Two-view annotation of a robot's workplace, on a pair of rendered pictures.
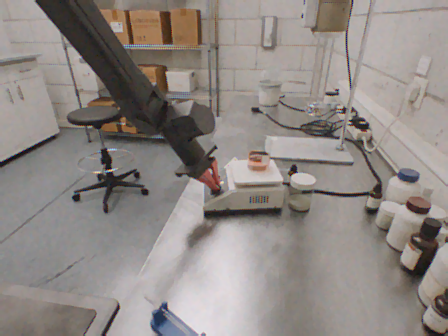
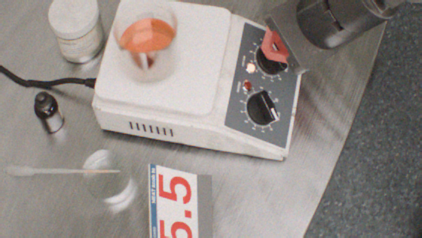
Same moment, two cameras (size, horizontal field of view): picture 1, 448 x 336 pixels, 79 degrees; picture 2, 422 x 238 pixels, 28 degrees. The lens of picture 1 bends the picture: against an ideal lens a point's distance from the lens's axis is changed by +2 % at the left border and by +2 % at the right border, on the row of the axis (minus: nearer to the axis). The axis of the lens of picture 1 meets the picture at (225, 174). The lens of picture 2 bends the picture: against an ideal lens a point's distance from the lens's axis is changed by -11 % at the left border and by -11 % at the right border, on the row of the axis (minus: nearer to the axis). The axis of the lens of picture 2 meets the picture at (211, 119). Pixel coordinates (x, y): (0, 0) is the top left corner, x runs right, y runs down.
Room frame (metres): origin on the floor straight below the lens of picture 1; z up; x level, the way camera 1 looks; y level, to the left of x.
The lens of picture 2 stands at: (0.98, 0.10, 1.67)
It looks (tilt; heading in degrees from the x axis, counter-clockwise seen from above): 68 degrees down; 199
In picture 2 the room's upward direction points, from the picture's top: 4 degrees counter-clockwise
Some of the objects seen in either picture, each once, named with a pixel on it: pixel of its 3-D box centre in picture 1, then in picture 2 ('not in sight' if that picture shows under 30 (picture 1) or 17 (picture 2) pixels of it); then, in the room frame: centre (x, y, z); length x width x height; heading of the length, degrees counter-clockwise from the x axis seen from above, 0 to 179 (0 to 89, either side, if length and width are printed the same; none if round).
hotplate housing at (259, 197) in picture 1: (244, 186); (191, 74); (0.60, -0.05, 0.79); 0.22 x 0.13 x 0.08; 94
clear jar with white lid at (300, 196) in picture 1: (301, 192); (76, 25); (0.57, -0.19, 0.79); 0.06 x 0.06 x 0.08
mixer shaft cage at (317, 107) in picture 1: (320, 75); not in sight; (0.93, -0.31, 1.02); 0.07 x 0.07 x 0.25
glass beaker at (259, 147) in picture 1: (257, 153); (150, 44); (0.62, -0.08, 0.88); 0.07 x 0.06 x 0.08; 66
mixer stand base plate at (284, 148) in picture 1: (305, 148); not in sight; (0.93, -0.30, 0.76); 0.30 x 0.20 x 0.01; 81
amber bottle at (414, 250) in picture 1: (422, 245); not in sight; (0.37, -0.36, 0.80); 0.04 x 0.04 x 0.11
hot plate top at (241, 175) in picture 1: (254, 171); (163, 52); (0.60, -0.08, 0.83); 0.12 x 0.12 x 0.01; 4
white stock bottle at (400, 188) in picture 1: (401, 193); not in sight; (0.54, -0.42, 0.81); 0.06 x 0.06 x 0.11
